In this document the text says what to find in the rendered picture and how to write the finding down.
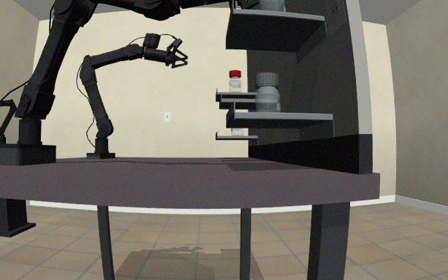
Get clear bottle with red cap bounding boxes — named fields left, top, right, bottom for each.
left=229, top=70, right=242, bottom=92

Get clear glass bottle with green cap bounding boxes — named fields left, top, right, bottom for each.
left=259, top=0, right=286, bottom=12

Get white bottle with yellow cap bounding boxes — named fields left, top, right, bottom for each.
left=231, top=128, right=244, bottom=136

